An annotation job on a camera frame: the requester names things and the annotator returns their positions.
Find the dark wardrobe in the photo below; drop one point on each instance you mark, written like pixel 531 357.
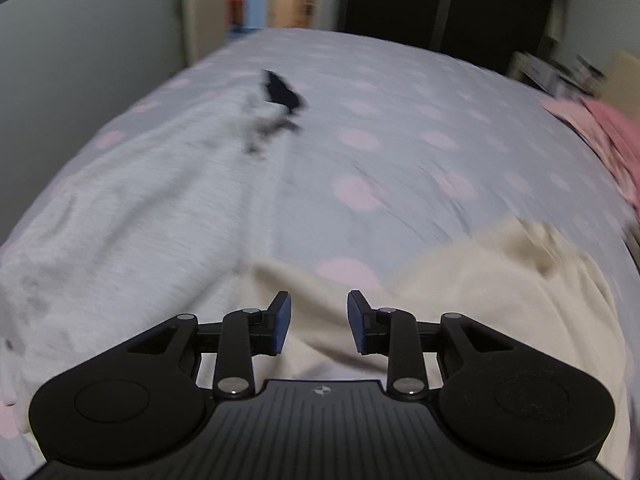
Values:
pixel 400 0

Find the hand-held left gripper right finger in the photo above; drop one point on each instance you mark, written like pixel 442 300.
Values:
pixel 356 322

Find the cream garment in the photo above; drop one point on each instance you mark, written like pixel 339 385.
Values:
pixel 500 290

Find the light grey garment black print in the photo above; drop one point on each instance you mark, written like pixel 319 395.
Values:
pixel 150 210

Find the blue bed sheet pink dots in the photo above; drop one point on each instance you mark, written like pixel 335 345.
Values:
pixel 400 110

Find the pale pink patterned cloth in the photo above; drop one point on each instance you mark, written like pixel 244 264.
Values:
pixel 570 112

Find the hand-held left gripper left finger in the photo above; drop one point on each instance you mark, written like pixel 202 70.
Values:
pixel 281 322

